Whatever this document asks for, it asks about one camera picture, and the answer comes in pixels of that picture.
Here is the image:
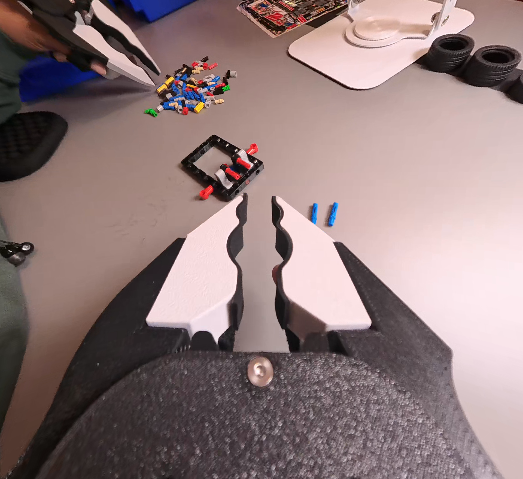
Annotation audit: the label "empty blue plastic bin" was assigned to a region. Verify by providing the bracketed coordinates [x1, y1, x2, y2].
[18, 54, 99, 103]

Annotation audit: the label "black lego frame assembly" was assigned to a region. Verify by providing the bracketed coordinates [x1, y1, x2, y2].
[181, 134, 265, 202]

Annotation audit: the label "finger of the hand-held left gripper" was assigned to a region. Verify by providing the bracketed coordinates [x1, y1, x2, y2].
[71, 22, 157, 88]
[87, 0, 161, 76]

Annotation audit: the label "lego sticker sheet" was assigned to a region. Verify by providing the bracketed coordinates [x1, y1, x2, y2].
[238, 0, 372, 38]

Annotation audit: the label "person's left forearm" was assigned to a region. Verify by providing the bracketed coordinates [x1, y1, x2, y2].
[0, 31, 31, 124]

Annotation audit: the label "pile of small lego pieces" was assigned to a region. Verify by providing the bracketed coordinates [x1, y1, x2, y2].
[144, 55, 238, 118]

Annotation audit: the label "person's left hand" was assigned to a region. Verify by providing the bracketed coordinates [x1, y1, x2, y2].
[0, 0, 108, 77]

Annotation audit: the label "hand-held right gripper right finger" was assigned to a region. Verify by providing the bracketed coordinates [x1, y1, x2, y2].
[271, 195, 372, 351]

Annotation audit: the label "black lego tyre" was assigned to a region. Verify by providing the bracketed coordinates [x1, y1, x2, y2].
[427, 34, 475, 73]
[507, 70, 523, 104]
[464, 46, 522, 87]

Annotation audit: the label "black earphones with cable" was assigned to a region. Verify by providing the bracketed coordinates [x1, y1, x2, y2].
[0, 240, 35, 267]

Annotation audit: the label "white book stand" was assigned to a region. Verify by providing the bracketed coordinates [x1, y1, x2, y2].
[288, 0, 475, 90]

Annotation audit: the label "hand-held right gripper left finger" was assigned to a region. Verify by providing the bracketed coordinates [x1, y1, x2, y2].
[146, 193, 248, 350]

